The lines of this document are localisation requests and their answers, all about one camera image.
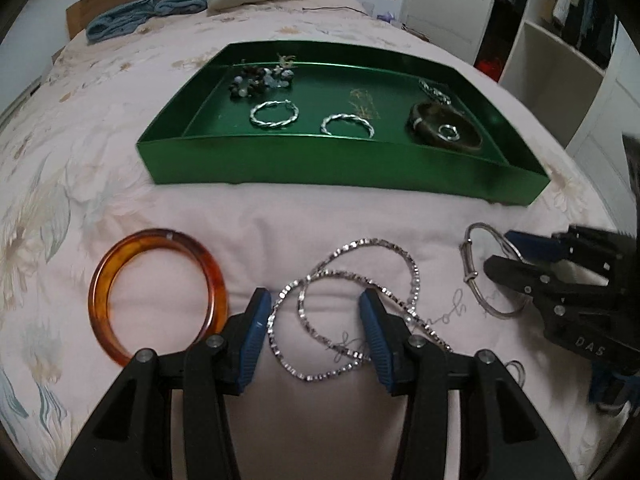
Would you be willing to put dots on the blue folded blanket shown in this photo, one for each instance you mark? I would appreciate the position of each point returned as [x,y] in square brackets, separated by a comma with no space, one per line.
[124,19]

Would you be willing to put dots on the white wardrobe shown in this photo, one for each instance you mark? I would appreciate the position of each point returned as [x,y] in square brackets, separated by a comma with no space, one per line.
[586,108]

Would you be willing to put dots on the red container in wardrobe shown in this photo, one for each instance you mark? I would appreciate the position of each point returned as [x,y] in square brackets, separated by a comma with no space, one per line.
[491,67]

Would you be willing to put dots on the dark brown wooden bangle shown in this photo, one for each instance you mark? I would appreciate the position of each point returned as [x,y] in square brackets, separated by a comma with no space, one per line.
[440,126]

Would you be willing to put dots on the amber resin bangle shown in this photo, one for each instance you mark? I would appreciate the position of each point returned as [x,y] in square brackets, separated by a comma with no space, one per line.
[156,285]

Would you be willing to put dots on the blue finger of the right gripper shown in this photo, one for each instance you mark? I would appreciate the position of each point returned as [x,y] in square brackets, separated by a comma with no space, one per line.
[536,283]
[537,248]

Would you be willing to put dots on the green jewelry tray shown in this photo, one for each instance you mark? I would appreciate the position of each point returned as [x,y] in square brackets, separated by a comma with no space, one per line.
[315,112]

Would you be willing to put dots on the thin silver bangle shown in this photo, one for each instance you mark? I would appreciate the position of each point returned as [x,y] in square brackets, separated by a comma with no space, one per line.
[470,274]

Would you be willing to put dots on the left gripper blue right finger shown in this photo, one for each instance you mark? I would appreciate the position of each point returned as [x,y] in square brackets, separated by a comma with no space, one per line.
[376,325]

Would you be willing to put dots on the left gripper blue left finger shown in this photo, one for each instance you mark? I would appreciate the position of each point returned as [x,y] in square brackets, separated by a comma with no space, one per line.
[252,335]

